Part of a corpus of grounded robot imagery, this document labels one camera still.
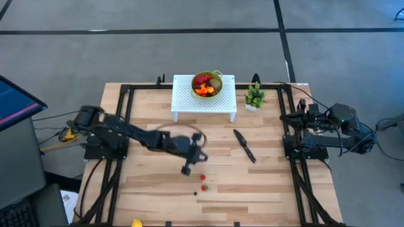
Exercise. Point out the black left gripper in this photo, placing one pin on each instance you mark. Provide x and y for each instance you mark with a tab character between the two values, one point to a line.
184	148

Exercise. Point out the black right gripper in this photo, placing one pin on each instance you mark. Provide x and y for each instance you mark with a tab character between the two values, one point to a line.
315	121

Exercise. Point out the red strawberry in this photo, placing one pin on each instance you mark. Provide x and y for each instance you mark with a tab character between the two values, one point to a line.
203	177

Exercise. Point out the green plant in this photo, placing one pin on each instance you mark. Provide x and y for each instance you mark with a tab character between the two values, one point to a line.
255	96

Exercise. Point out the black kitchen knife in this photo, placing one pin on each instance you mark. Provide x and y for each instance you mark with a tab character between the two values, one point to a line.
244	145

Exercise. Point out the small orange apricot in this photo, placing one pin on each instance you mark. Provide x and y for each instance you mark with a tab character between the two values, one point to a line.
198	91

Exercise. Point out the green colander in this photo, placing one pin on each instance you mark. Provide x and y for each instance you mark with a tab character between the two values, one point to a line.
217	94

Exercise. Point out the yellow-red peach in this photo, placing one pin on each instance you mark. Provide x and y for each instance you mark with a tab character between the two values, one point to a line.
203	90
210	89

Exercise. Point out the brown kiwi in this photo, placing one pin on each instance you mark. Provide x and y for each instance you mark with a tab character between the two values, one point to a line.
215	83

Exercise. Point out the yellow lemon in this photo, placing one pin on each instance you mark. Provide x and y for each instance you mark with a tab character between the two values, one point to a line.
136	223

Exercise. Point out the dark red apple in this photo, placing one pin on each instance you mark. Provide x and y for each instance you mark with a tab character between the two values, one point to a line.
202	79

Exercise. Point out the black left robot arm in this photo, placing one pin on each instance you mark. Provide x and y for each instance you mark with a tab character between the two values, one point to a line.
126	130

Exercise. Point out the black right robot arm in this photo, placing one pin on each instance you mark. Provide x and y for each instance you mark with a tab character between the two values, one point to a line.
344	115

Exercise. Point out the white perforated riser shelf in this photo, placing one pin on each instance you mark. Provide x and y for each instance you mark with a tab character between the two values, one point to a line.
221	104

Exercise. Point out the white paper sheet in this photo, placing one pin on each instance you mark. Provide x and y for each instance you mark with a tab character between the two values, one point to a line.
69	201

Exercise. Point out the black keyboard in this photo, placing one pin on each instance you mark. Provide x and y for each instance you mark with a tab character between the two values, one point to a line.
15	216

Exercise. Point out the operator computer monitor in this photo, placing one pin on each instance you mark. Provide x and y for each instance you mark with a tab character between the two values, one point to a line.
15	101

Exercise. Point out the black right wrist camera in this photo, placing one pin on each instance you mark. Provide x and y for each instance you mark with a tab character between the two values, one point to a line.
311	108

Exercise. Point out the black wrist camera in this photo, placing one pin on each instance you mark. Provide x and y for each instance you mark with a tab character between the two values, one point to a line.
311	108
197	137

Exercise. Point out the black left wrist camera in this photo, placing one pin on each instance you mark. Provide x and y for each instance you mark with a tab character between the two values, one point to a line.
197	137

